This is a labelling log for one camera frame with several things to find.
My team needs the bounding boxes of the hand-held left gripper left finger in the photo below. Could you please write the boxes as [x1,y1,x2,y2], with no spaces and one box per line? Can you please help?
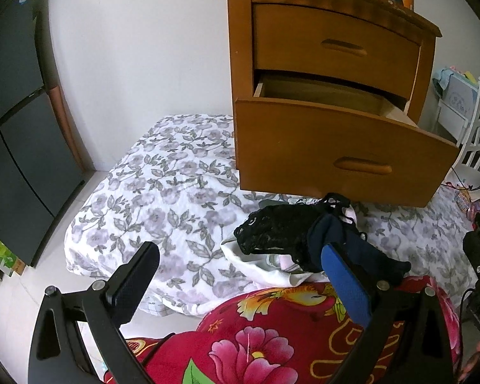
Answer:
[28,241,161,384]

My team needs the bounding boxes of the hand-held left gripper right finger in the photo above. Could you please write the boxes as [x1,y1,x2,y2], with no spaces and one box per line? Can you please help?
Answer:
[321,242,452,384]

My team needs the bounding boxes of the navy blue underwear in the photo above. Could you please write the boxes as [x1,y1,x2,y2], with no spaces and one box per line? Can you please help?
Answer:
[307,213,412,285]

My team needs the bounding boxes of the white printed underwear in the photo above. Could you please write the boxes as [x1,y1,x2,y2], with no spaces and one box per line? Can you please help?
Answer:
[221,240,324,287]

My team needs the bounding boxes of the black lace underwear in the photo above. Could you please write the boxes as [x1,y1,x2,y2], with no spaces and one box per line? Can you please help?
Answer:
[234,193,356,271]

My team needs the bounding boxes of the small wooden drawer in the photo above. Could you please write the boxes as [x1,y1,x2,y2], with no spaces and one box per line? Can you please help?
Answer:
[251,3,421,99]

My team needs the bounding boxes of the person's right hand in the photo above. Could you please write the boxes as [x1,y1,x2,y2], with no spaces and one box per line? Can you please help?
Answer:
[462,338,480,374]

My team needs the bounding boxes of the grey floral bedsheet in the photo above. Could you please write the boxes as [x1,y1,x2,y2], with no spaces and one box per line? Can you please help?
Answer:
[64,114,480,316]

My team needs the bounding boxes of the red floral blanket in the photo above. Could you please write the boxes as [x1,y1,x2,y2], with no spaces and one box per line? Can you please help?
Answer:
[104,274,462,384]

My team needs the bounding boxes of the green packets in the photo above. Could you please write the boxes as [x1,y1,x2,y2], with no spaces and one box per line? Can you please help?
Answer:
[0,224,25,281]

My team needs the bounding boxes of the pale blue sign box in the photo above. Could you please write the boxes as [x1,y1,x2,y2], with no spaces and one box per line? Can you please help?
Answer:
[444,76,480,117]

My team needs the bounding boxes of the teal folded cloth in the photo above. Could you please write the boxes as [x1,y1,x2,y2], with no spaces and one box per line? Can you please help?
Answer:
[432,66,459,89]

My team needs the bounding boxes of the dark grey wardrobe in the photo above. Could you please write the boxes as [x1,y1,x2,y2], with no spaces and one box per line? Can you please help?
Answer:
[0,0,85,269]

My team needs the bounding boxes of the wooden nightstand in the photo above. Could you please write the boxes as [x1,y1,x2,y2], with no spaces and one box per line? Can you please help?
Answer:
[220,0,443,193]

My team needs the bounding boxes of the black cable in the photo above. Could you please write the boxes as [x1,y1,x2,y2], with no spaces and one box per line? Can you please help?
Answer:
[458,288,477,317]
[138,331,177,369]

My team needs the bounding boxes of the brown door frame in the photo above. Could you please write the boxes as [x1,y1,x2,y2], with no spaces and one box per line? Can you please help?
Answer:
[48,84,97,173]

